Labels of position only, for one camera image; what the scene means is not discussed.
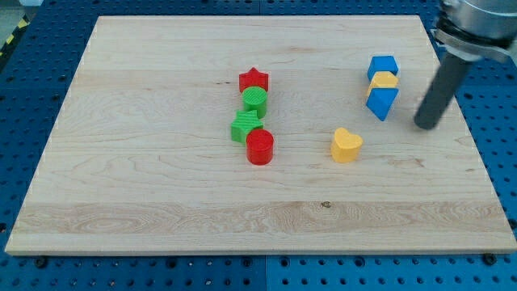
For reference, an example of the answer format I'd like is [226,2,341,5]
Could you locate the yellow heart block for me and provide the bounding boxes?
[330,128,364,163]

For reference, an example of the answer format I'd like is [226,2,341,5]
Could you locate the blue pentagon block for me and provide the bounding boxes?
[367,55,399,81]

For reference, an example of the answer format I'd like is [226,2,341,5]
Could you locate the wooden board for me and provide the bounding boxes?
[6,15,516,255]

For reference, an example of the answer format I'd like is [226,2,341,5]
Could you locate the yellow pentagon block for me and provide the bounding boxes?
[366,71,399,97]

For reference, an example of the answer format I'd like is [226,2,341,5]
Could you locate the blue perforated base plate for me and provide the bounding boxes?
[1,0,516,290]

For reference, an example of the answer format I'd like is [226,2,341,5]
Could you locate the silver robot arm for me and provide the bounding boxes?
[433,0,516,63]

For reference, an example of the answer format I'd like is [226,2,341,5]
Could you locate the red star block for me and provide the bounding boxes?
[238,67,269,93]

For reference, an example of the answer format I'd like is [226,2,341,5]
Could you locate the green cylinder block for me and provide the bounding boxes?
[242,86,267,119]

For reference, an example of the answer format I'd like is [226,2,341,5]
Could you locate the blue triangle block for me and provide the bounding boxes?
[366,87,399,121]

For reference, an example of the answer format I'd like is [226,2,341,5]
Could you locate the green star block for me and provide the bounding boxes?
[230,110,263,144]

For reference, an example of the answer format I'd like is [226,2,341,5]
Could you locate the red cylinder block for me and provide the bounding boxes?
[246,129,275,166]

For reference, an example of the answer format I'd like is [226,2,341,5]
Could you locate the dark grey pointer rod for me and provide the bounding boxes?
[414,53,472,130]

